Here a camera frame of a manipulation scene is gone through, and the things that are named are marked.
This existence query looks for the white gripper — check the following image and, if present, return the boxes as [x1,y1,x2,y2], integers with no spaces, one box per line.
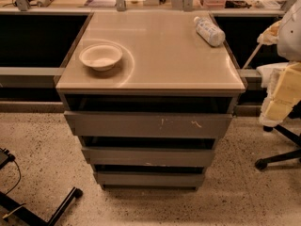
[256,21,301,127]

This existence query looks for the grey bottom drawer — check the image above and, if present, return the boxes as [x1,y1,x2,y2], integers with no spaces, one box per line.
[94,172,204,187]

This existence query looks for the grey drawer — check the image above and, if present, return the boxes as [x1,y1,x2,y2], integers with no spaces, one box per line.
[82,147,214,167]
[64,111,232,138]
[94,172,204,187]

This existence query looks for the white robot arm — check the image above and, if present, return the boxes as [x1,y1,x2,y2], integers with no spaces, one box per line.
[257,0,301,127]

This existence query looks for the grey drawer cabinet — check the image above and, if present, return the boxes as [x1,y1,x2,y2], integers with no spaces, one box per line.
[56,10,246,175]

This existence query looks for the grey top drawer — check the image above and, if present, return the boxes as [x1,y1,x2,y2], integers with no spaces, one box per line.
[64,111,232,138]

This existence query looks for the grey middle drawer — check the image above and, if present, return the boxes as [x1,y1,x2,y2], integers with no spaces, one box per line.
[82,147,214,167]

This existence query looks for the white stick with tip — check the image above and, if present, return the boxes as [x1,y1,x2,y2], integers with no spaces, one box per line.
[242,43,262,70]

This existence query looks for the black gadgets on desk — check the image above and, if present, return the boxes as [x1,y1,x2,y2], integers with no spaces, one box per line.
[225,0,251,8]

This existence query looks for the clear plastic water bottle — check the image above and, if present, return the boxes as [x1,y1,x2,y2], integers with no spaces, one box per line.
[194,17,226,47]

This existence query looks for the black office chair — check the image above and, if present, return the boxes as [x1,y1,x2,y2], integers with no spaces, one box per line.
[254,101,301,171]

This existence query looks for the white paper bowl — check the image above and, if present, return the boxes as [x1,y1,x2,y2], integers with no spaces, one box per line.
[79,44,123,72]

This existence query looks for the black device with cable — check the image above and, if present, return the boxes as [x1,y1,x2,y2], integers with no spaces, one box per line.
[0,148,22,193]

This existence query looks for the black metal stand frame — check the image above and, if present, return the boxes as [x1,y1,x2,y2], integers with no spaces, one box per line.
[0,187,83,226]

